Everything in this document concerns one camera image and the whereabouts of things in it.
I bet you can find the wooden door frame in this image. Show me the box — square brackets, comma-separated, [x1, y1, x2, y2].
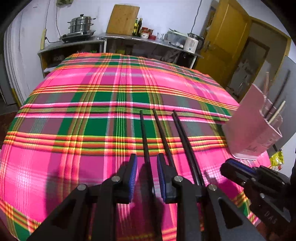
[228, 17, 292, 98]

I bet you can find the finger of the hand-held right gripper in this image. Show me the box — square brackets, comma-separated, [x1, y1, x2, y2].
[220, 163, 253, 186]
[225, 159, 258, 177]

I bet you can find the white electric kettle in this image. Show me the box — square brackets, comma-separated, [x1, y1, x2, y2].
[184, 33, 204, 51]

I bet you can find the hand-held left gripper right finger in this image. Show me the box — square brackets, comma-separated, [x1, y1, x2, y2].
[157, 154, 266, 241]

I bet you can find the black chopstick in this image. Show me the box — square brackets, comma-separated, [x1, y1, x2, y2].
[172, 110, 206, 186]
[139, 110, 156, 197]
[153, 108, 176, 172]
[269, 70, 291, 114]

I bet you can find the white kitchen appliance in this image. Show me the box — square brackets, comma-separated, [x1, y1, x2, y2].
[166, 29, 188, 47]

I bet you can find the pink plastic utensil holder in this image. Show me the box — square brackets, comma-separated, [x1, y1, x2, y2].
[223, 83, 284, 160]

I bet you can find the steel kitchen counter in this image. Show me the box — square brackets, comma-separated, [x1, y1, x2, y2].
[38, 32, 204, 78]

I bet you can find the pink plaid tablecloth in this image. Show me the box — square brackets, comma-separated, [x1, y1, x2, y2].
[0, 52, 271, 241]

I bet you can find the gas stove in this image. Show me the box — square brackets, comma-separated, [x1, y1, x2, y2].
[60, 30, 96, 43]

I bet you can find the black wall cable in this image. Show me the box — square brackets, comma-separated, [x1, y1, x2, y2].
[45, 0, 63, 44]

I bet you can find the yellow snack packet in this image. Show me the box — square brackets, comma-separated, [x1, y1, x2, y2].
[269, 151, 285, 172]

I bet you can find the blue wall cable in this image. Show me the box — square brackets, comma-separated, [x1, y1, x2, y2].
[191, 0, 202, 34]

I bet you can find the grey refrigerator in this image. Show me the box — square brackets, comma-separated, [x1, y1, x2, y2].
[238, 56, 296, 176]

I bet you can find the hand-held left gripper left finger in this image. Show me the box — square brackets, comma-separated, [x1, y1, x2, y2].
[26, 153, 138, 241]

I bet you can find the steel steamer pot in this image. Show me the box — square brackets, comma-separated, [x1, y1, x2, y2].
[68, 14, 96, 34]

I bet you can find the wooden cutting board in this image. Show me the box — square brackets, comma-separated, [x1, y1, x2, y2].
[106, 4, 140, 36]

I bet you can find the yellow wooden door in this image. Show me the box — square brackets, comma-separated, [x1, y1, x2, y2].
[201, 0, 251, 87]

